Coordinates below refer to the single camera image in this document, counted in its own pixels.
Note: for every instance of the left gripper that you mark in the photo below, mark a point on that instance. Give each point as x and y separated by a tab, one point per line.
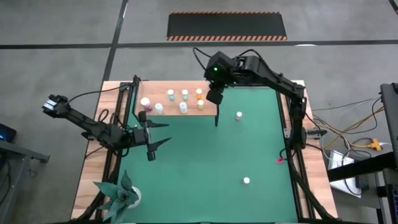
141	138

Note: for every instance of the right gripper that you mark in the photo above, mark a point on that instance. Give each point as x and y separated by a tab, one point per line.
215	95

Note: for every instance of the white plastic bottle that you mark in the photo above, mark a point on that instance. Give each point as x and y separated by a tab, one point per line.
183	107
159	108

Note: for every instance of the teal pill bottle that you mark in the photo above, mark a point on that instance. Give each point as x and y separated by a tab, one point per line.
185	94

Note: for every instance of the pink pill bottle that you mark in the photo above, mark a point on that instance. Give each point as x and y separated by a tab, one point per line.
246	180
238	115

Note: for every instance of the blue pill bottle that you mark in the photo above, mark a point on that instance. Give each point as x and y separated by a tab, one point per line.
170	94

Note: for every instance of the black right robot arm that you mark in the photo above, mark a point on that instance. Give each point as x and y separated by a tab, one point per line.
280	82

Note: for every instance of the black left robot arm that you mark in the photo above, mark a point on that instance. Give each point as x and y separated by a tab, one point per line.
90	126

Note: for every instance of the large red medicine bottle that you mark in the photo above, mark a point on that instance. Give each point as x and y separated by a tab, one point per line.
145	103

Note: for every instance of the black hazard-striped floor mat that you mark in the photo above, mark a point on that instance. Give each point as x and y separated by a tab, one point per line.
227	26

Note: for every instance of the green table mat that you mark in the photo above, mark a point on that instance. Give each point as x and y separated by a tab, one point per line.
202	186

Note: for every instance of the teal leafy plant white pot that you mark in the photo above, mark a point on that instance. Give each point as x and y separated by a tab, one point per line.
119	196

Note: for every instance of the grey metal desk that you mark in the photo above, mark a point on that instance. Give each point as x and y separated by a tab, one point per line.
21	152

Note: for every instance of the black device blue light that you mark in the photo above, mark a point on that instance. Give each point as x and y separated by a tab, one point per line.
7	133

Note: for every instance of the black side desk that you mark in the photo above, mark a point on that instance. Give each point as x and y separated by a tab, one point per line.
357	169

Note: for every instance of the yellow power splitter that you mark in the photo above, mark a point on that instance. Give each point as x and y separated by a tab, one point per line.
374	144

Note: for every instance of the grey computer case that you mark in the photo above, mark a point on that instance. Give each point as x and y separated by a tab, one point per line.
390	118

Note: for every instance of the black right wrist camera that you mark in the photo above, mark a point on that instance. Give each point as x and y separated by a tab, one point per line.
220	67

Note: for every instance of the wooden shelf black frame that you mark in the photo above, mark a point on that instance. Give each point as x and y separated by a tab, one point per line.
155	90

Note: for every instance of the black rig frame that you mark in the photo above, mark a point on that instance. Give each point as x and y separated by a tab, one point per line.
284	102

